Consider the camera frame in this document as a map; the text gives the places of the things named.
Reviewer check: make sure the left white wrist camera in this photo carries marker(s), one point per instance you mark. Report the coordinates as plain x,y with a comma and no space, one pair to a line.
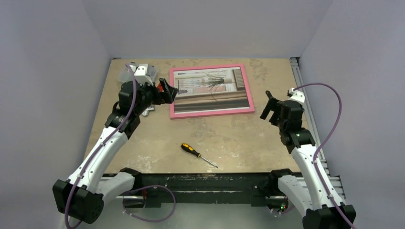
141,74

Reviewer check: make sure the aluminium frame rail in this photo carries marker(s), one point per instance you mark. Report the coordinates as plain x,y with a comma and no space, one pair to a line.
312,126

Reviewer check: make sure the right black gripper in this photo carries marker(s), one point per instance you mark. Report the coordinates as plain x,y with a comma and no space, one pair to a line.
275,109

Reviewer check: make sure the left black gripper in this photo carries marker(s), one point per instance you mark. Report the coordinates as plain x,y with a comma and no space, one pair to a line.
166,97

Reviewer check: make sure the clear plastic screw box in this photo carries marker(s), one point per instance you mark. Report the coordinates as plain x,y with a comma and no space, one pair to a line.
125,74

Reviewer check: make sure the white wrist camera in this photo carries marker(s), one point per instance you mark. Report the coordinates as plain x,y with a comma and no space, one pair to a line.
141,74
296,95

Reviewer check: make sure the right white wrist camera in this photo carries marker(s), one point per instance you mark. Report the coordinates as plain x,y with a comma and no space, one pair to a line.
296,95

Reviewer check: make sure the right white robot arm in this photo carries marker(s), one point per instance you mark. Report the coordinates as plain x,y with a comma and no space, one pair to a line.
319,204

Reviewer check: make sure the pink picture frame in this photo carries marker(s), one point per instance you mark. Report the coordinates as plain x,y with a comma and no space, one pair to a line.
210,91

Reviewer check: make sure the red handled adjustable wrench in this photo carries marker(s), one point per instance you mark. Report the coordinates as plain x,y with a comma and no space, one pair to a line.
149,109

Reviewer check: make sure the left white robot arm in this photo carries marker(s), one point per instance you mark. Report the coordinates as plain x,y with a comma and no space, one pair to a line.
82,196

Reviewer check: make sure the yellow black screwdriver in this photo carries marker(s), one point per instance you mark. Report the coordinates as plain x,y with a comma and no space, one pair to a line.
189,149

